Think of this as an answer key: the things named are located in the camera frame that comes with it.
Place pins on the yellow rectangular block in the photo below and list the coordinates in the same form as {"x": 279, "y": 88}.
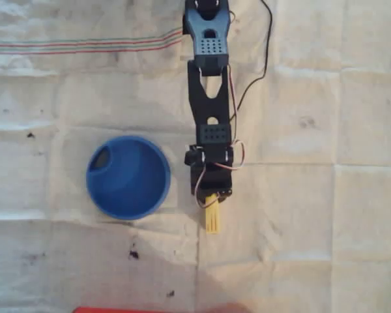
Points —
{"x": 212, "y": 216}

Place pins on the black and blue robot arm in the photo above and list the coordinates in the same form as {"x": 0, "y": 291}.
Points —
{"x": 208, "y": 98}

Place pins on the blue plastic bowl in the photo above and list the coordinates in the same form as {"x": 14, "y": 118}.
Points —
{"x": 127, "y": 182}

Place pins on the plain white cloth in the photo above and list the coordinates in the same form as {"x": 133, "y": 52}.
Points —
{"x": 312, "y": 163}

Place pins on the red flat object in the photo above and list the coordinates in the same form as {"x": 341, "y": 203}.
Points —
{"x": 159, "y": 309}

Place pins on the white cloth with coloured stripes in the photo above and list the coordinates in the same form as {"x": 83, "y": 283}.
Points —
{"x": 84, "y": 98}

